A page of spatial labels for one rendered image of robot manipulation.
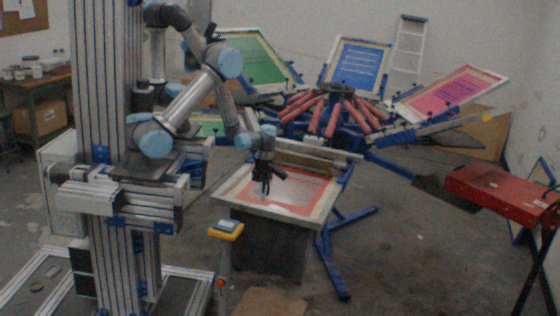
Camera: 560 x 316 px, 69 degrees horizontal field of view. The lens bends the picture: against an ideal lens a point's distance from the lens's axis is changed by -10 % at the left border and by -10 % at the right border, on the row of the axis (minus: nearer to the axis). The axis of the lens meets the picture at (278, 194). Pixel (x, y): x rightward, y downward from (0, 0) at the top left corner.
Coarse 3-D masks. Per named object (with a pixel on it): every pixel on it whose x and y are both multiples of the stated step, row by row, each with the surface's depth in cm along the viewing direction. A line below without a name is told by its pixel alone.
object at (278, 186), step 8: (288, 168) 274; (272, 176) 261; (248, 184) 249; (256, 184) 250; (272, 184) 252; (280, 184) 253; (288, 184) 254; (240, 192) 240; (248, 192) 240; (272, 192) 243; (280, 192) 244; (248, 200) 233; (256, 200) 233; (264, 200) 234; (272, 200) 235
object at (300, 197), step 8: (312, 176) 267; (320, 176) 267; (296, 184) 255; (304, 184) 256; (312, 184) 257; (288, 192) 245; (296, 192) 246; (304, 192) 247; (312, 192) 248; (320, 192) 248; (280, 200) 236; (288, 200) 237; (296, 200) 237; (304, 200) 238; (312, 200) 239; (288, 208) 229; (296, 208) 230; (304, 208) 230; (312, 208) 231
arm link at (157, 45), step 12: (156, 0) 208; (144, 12) 207; (156, 12) 203; (156, 24) 208; (156, 36) 212; (156, 48) 214; (156, 60) 217; (156, 72) 220; (156, 84) 222; (156, 96) 223
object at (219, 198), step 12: (252, 168) 267; (228, 180) 243; (240, 180) 252; (216, 192) 230; (228, 192) 239; (336, 192) 242; (228, 204) 224; (240, 204) 221; (252, 204) 222; (324, 204) 229; (264, 216) 220; (276, 216) 217; (288, 216) 215; (300, 216) 216; (324, 216) 218; (312, 228) 213
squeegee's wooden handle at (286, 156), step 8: (280, 152) 270; (288, 152) 269; (280, 160) 272; (288, 160) 270; (296, 160) 268; (304, 160) 266; (312, 160) 265; (320, 160) 263; (328, 160) 263; (312, 168) 267; (320, 168) 265; (328, 168) 263
